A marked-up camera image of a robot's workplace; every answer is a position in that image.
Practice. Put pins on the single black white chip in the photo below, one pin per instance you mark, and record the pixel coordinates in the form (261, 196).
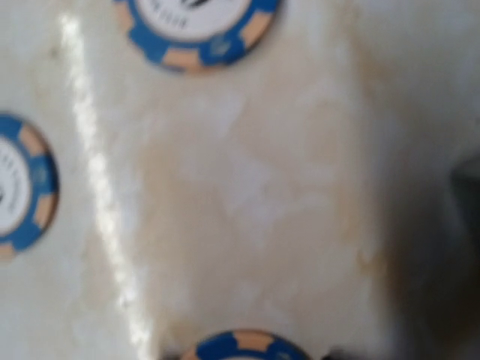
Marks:
(29, 185)

